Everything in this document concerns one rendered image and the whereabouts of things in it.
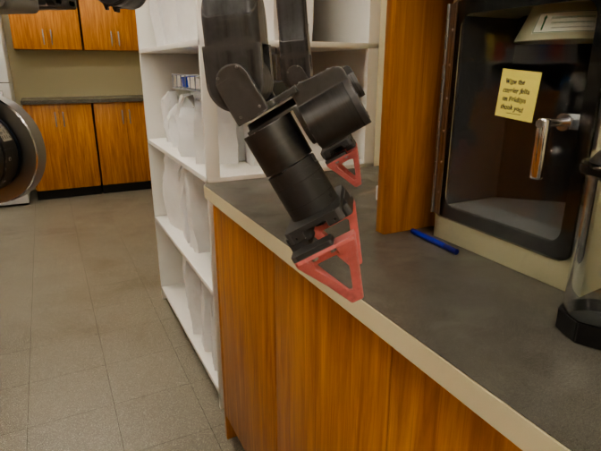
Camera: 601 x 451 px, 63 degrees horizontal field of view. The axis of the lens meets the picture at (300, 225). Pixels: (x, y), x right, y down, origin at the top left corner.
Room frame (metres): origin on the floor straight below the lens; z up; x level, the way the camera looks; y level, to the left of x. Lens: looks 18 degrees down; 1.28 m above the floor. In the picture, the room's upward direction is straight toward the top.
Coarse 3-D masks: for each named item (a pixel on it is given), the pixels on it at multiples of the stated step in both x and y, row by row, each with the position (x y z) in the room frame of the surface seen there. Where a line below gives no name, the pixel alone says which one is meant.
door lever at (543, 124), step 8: (544, 120) 0.71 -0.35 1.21; (552, 120) 0.72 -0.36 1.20; (560, 120) 0.73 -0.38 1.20; (568, 120) 0.73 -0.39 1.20; (544, 128) 0.71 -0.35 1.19; (560, 128) 0.74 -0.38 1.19; (568, 128) 0.73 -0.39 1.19; (536, 136) 0.72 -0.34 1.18; (544, 136) 0.71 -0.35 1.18; (536, 144) 0.72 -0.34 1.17; (544, 144) 0.71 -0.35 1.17; (536, 152) 0.72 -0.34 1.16; (544, 152) 0.71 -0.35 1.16; (536, 160) 0.72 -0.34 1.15; (544, 160) 0.71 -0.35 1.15; (536, 168) 0.71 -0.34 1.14; (544, 168) 0.72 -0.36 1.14; (536, 176) 0.71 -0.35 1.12
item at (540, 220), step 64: (512, 0) 0.85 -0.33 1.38; (576, 0) 0.75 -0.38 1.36; (512, 64) 0.83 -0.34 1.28; (576, 64) 0.73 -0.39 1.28; (448, 128) 0.95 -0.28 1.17; (512, 128) 0.82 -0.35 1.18; (576, 128) 0.72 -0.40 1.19; (448, 192) 0.94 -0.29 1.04; (512, 192) 0.80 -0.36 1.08; (576, 192) 0.71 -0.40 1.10
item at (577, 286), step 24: (600, 168) 0.56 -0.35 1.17; (600, 192) 0.57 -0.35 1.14; (600, 216) 0.56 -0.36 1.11; (576, 240) 0.59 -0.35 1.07; (600, 240) 0.56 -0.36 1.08; (576, 264) 0.58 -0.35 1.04; (600, 264) 0.55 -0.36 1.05; (576, 288) 0.58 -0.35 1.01; (600, 288) 0.55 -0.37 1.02; (576, 312) 0.57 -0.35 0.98; (600, 312) 0.55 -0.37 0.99
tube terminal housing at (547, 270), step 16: (448, 224) 0.95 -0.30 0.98; (448, 240) 0.94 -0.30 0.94; (464, 240) 0.91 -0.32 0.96; (480, 240) 0.87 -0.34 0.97; (496, 240) 0.84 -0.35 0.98; (496, 256) 0.83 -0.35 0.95; (512, 256) 0.80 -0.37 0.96; (528, 256) 0.78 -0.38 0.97; (544, 256) 0.75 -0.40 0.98; (528, 272) 0.77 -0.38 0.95; (544, 272) 0.75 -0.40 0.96; (560, 272) 0.72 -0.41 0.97; (560, 288) 0.72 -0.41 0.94
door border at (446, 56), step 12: (456, 12) 0.96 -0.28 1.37; (444, 60) 0.97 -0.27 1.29; (444, 72) 0.97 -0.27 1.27; (444, 84) 0.97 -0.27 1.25; (444, 96) 0.97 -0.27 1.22; (444, 108) 0.97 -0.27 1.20; (444, 120) 0.96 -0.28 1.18; (444, 132) 0.96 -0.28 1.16; (444, 144) 0.96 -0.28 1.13; (432, 192) 0.97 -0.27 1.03
